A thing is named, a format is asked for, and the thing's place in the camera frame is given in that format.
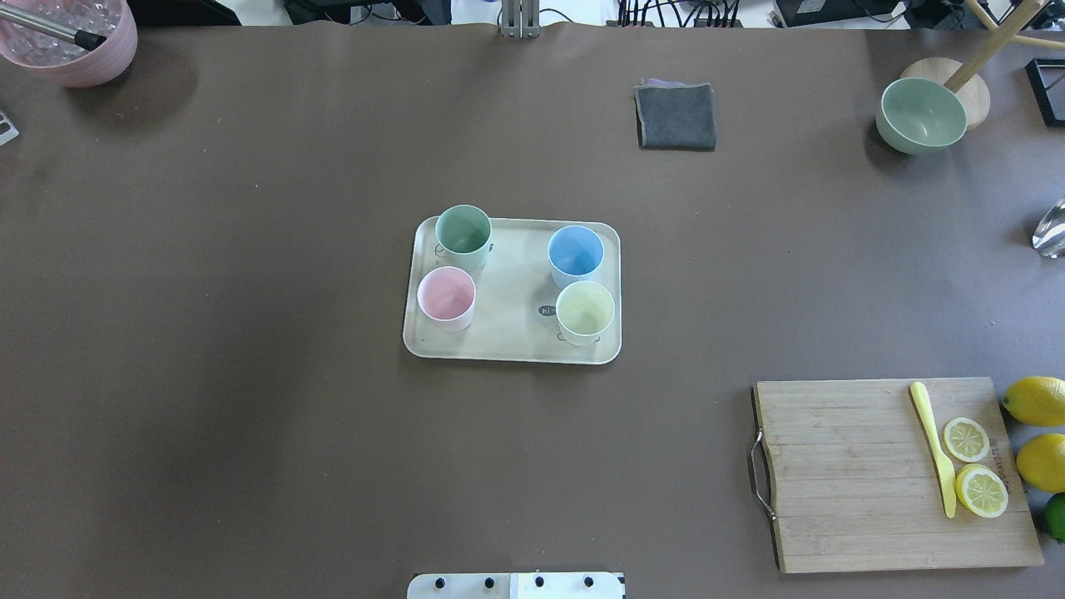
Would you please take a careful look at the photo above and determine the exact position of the cream yellow plastic cup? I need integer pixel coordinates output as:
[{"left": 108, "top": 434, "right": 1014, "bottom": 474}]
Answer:
[{"left": 555, "top": 280, "right": 616, "bottom": 346}]

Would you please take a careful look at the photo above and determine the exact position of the light blue plastic cup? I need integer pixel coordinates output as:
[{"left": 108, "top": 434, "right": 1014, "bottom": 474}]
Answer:
[{"left": 547, "top": 225, "right": 605, "bottom": 289}]

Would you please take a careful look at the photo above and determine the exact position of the pink plastic cup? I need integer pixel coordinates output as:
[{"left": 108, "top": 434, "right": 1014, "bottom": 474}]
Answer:
[{"left": 416, "top": 266, "right": 477, "bottom": 331}]

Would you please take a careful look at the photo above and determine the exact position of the mint green plastic cup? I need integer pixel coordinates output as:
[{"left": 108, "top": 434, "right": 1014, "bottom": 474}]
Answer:
[{"left": 435, "top": 204, "right": 493, "bottom": 272}]

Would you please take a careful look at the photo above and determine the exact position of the beige rabbit print tray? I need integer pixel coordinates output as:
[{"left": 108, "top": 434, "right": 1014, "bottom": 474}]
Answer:
[{"left": 403, "top": 216, "right": 622, "bottom": 365}]

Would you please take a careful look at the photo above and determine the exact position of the mirrored glass holder tray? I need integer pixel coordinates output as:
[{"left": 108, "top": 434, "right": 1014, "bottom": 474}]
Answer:
[{"left": 1025, "top": 56, "right": 1064, "bottom": 128}]

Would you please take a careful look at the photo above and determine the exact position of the grey folded cloth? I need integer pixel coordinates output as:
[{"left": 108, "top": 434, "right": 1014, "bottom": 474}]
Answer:
[{"left": 634, "top": 78, "right": 716, "bottom": 152}]

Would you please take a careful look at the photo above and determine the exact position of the bamboo cutting board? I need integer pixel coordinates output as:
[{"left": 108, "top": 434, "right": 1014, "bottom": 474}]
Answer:
[{"left": 752, "top": 378, "right": 1043, "bottom": 574}]

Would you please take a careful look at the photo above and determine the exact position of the pale green bowl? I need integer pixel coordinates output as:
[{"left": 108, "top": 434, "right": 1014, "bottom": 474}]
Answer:
[{"left": 875, "top": 78, "right": 968, "bottom": 156}]

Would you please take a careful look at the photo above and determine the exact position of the yellow plastic knife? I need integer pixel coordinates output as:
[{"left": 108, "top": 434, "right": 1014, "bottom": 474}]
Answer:
[{"left": 910, "top": 381, "right": 959, "bottom": 519}]

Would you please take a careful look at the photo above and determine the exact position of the lower lemon half slice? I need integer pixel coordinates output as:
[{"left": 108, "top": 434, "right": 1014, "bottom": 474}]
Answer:
[{"left": 943, "top": 417, "right": 990, "bottom": 463}]

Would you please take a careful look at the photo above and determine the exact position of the lemon half slice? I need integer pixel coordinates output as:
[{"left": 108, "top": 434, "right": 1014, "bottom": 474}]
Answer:
[
  {"left": 943, "top": 417, "right": 990, "bottom": 463},
  {"left": 954, "top": 463, "right": 1009, "bottom": 518}
]

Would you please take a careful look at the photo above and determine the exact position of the upper lemon half slice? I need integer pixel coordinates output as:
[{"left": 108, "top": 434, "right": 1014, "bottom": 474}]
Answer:
[{"left": 954, "top": 463, "right": 1009, "bottom": 518}]

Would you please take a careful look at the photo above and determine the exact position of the wooden cup tree stand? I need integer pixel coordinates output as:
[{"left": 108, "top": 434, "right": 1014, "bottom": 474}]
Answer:
[{"left": 900, "top": 1, "right": 1063, "bottom": 131}]

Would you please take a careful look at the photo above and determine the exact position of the lower whole yellow lemon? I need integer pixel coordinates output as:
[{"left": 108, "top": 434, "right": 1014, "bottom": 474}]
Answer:
[{"left": 1002, "top": 376, "right": 1064, "bottom": 428}]

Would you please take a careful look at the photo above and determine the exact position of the whole yellow lemon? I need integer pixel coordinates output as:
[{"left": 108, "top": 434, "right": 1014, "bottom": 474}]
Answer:
[
  {"left": 1002, "top": 376, "right": 1064, "bottom": 428},
  {"left": 1016, "top": 433, "right": 1064, "bottom": 493}
]

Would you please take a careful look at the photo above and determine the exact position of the steel scoop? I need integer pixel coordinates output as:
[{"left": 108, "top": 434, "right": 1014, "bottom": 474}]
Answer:
[{"left": 1031, "top": 197, "right": 1065, "bottom": 259}]

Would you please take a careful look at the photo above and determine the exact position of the pink mixing bowl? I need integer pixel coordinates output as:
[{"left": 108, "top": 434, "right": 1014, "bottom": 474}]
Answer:
[{"left": 1, "top": 1, "right": 138, "bottom": 87}]

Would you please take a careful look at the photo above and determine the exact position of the upper whole yellow lemon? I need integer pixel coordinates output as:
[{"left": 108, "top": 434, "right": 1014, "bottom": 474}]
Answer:
[{"left": 1016, "top": 433, "right": 1064, "bottom": 493}]

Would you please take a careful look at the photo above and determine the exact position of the green lime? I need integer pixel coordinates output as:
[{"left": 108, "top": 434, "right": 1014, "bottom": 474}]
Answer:
[{"left": 1043, "top": 493, "right": 1065, "bottom": 545}]

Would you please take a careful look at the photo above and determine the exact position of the steel muddler in bowl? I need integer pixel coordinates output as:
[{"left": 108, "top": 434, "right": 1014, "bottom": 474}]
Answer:
[{"left": 1, "top": 2, "right": 107, "bottom": 51}]

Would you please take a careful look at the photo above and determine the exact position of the aluminium frame post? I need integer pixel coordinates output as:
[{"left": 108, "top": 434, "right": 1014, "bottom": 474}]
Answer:
[{"left": 499, "top": 0, "right": 541, "bottom": 39}]

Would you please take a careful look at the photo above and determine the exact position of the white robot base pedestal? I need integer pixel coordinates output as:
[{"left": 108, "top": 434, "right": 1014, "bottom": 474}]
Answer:
[{"left": 406, "top": 572, "right": 627, "bottom": 598}]

